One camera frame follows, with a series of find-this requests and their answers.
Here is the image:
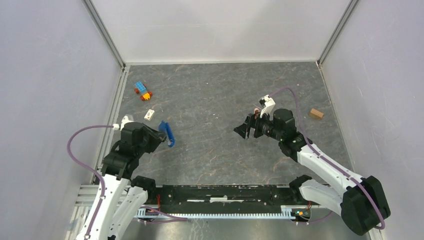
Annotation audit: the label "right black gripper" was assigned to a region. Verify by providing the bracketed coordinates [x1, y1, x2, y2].
[233, 108, 283, 142]

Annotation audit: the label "blue stapler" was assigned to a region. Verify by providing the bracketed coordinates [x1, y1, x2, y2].
[158, 121, 176, 148]

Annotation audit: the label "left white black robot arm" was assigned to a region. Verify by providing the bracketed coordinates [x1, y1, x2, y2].
[67, 118, 175, 240]

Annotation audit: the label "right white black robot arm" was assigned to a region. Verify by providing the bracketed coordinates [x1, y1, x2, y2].
[234, 108, 391, 236]

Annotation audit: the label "colourful toy brick car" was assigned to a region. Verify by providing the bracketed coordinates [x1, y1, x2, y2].
[134, 81, 153, 101]

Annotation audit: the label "small wooden block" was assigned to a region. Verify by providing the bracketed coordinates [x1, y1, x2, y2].
[308, 108, 324, 120]

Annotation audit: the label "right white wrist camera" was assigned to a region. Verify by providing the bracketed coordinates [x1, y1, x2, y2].
[259, 94, 276, 118]

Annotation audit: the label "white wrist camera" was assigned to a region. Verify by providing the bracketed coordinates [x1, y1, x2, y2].
[112, 114, 134, 131]
[259, 94, 276, 118]

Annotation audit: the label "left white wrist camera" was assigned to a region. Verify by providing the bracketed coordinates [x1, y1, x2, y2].
[112, 114, 134, 131]

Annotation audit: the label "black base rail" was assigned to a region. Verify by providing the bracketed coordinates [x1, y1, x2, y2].
[144, 184, 317, 215]

